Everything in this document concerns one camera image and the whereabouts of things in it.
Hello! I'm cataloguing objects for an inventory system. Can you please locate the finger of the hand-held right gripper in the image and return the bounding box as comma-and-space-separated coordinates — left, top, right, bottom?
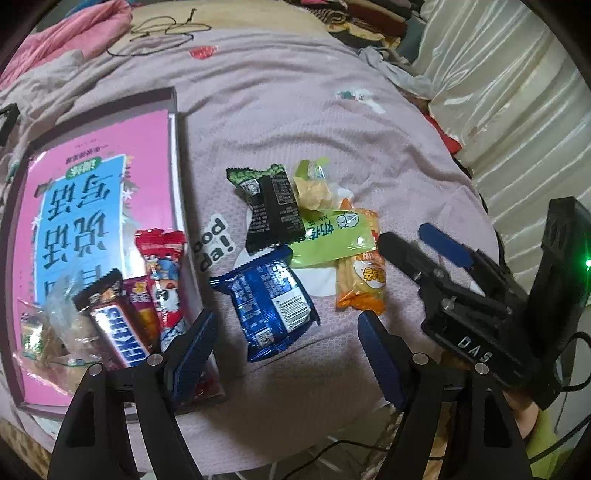
378, 232, 459, 297
418, 223, 491, 283

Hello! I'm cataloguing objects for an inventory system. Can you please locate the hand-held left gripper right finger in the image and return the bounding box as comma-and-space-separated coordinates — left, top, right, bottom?
358, 310, 532, 480

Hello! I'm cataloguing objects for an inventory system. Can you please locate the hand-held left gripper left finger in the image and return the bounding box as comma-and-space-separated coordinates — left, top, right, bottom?
48, 308, 219, 480

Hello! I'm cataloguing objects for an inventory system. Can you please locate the purple orange snack packet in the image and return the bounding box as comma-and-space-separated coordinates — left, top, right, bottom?
122, 277, 162, 352

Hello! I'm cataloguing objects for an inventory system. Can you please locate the brown chocolate bar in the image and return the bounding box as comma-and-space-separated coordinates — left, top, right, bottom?
71, 268, 155, 370

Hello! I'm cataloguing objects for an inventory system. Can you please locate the red white candy packet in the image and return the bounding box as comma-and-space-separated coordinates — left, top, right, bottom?
134, 228, 190, 354

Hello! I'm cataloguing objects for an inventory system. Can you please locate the blue snack packet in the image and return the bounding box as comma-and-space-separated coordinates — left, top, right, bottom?
210, 244, 321, 363

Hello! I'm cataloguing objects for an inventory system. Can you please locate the clear packet of pale chips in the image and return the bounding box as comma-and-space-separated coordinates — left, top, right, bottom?
293, 158, 335, 213

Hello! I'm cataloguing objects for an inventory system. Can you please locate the clear packet of beige biscuits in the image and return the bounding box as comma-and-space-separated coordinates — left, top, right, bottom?
41, 277, 100, 365

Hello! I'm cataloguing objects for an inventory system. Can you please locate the black green snack packet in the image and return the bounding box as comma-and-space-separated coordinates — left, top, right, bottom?
225, 164, 308, 254

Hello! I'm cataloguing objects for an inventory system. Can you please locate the small clear yellow-green packet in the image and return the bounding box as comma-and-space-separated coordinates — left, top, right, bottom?
16, 298, 61, 365

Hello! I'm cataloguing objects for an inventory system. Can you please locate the pink book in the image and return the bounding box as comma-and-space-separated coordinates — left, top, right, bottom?
11, 110, 218, 407
0, 87, 227, 418

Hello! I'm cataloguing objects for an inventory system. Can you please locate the person's right forearm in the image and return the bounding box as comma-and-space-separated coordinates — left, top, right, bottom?
503, 388, 578, 480

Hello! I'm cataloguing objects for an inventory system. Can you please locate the red cloth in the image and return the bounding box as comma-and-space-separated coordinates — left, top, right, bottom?
422, 113, 462, 155

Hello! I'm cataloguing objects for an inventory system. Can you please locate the cream curtain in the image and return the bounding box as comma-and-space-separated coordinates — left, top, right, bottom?
411, 0, 591, 241

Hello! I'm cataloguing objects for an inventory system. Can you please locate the grey white cloth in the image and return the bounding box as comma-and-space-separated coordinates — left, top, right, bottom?
358, 45, 435, 100

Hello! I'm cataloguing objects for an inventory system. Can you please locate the pile of folded clothes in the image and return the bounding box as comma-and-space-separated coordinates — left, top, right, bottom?
300, 0, 426, 51

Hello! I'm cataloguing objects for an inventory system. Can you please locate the beige sheet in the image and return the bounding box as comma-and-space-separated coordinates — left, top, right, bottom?
111, 0, 333, 47

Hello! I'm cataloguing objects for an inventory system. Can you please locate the pink quilt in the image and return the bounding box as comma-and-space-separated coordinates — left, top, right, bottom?
0, 0, 134, 90

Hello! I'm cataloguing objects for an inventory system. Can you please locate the black floor cable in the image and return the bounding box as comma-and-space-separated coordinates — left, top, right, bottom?
286, 438, 444, 472

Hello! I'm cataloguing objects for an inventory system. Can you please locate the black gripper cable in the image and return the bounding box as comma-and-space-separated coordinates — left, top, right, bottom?
531, 332, 591, 462

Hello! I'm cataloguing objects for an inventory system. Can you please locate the black frame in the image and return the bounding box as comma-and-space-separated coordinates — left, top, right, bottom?
0, 102, 20, 146

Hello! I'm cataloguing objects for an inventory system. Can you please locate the thin black cable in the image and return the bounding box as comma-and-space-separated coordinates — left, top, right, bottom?
106, 11, 213, 58

